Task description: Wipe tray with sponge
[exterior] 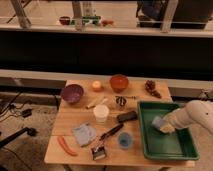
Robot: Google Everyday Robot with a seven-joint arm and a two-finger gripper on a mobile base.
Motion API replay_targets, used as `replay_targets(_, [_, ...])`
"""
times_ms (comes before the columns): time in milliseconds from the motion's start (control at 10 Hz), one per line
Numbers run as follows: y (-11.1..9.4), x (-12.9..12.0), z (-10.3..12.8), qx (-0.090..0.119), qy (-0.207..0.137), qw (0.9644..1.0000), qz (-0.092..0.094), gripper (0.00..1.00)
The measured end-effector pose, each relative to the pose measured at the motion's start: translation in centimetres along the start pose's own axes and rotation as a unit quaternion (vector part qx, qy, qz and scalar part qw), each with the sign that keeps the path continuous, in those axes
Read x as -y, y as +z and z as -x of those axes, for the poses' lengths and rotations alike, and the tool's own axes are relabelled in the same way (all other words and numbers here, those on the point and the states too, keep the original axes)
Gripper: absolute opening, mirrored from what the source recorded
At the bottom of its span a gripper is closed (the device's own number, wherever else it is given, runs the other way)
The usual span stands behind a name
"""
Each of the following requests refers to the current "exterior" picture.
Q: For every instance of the white gloved right hand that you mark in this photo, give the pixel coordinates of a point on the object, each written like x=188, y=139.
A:
x=168, y=126

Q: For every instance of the blue yellow sponge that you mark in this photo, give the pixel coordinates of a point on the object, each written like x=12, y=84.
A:
x=157, y=122

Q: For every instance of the green plastic tray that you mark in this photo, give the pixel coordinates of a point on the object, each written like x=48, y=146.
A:
x=178, y=145

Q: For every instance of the brown pine cone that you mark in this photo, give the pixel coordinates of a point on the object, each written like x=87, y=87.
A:
x=150, y=87

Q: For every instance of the black rectangular case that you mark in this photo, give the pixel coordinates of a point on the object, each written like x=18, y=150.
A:
x=132, y=115

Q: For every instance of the small blue cup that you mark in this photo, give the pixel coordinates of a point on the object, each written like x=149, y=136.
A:
x=125, y=140

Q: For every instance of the orange bowl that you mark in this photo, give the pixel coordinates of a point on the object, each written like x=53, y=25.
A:
x=119, y=83

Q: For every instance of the wooden stick utensil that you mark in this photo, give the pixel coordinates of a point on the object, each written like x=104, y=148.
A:
x=96, y=102

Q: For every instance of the white plastic cup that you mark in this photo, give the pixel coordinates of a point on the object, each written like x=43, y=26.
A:
x=101, y=113

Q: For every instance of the metal binder clip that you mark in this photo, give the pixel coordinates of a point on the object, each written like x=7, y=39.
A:
x=98, y=152

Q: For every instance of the small orange fruit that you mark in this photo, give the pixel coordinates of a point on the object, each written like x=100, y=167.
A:
x=97, y=86

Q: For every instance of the blue folded cloth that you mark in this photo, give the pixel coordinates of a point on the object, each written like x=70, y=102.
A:
x=84, y=134

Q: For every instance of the purple bowl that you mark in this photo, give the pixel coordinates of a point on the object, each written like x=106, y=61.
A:
x=72, y=93

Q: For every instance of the orange carrot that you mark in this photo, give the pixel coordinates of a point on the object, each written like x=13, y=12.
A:
x=65, y=147

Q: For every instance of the orange background object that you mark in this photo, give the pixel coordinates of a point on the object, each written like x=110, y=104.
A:
x=107, y=22

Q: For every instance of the green background object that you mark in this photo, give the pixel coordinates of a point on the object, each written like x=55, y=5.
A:
x=86, y=20

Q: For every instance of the dark red background bowl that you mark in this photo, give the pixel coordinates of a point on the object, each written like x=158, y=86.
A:
x=64, y=20

